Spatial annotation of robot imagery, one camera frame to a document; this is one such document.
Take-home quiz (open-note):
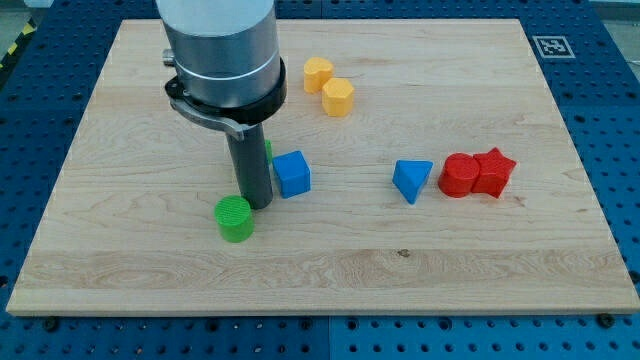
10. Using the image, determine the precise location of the red star block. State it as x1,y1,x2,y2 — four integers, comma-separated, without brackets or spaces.
471,147,517,198

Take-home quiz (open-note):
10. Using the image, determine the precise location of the green cylinder block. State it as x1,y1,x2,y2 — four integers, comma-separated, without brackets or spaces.
213,195,254,243

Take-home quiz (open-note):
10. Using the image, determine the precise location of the blue triangle block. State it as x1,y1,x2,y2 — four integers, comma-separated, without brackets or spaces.
392,160,433,205

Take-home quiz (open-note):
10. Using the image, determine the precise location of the light wooden board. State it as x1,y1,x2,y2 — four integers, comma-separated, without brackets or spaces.
7,19,639,317

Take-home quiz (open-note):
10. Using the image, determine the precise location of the red cylinder block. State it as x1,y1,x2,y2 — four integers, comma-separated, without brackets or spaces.
438,153,480,198

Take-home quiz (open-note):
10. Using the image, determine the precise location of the yellow heart block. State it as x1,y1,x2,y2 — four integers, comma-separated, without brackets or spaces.
303,57,334,94

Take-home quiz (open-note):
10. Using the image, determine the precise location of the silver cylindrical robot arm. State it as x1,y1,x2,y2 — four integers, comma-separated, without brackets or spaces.
156,0,287,209

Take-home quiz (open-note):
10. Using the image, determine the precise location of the green block behind rod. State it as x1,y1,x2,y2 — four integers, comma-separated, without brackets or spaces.
264,139,273,165

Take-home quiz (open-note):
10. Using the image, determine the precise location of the black flange with metal bracket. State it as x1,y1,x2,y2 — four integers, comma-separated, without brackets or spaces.
163,47,287,141

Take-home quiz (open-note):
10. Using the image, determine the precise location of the white fiducial marker tag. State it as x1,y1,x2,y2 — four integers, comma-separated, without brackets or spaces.
532,35,575,59

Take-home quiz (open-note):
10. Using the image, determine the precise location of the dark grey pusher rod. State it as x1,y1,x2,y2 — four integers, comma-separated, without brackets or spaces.
226,124,273,210

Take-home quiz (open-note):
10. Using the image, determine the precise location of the blue cube block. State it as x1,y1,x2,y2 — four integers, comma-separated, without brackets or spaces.
272,150,311,198

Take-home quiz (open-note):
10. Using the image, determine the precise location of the yellow hexagon block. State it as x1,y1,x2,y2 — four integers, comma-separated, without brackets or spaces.
322,78,355,117

